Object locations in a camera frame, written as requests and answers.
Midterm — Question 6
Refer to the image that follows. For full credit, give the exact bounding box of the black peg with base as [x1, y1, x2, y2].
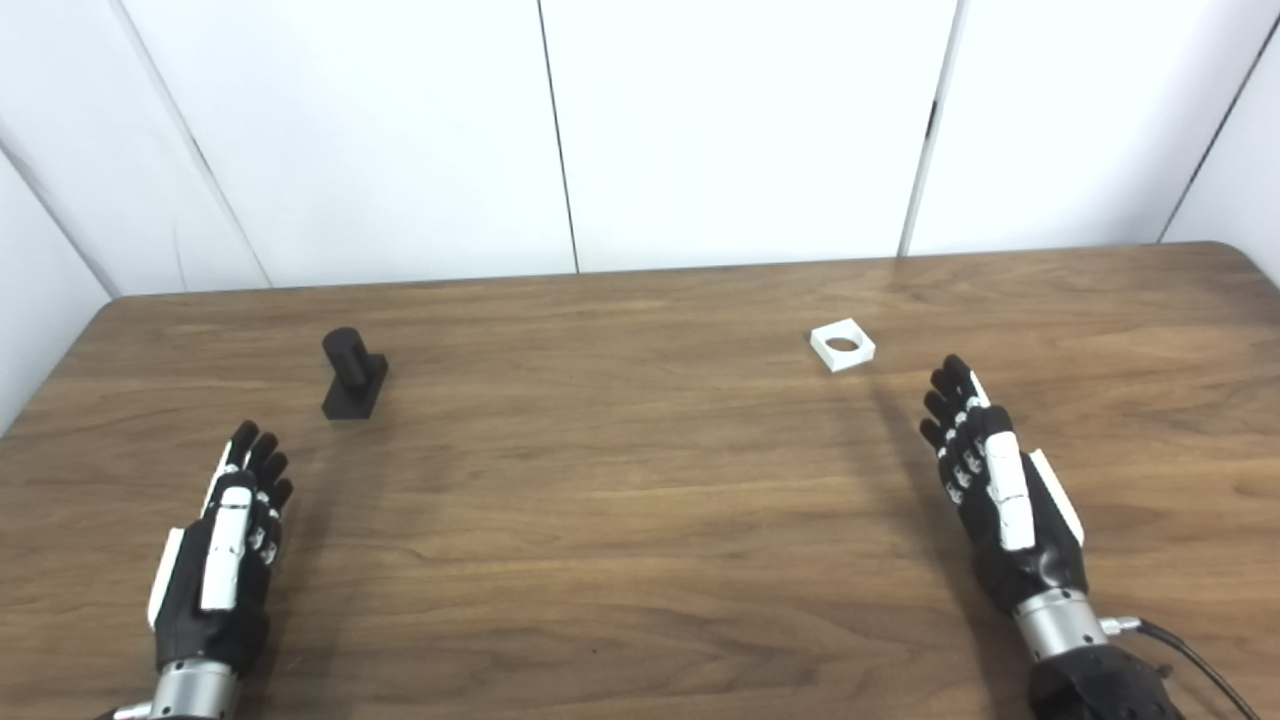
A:
[321, 327, 390, 421]

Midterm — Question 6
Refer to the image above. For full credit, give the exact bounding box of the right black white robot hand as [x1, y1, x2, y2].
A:
[918, 353, 1089, 614]

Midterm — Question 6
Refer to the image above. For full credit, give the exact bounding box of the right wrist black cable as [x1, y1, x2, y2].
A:
[1100, 616, 1263, 720]

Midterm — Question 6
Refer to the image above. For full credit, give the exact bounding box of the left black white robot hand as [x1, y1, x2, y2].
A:
[147, 420, 296, 673]

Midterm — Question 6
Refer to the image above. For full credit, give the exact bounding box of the white square piece with hole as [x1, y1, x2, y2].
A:
[809, 318, 877, 374]

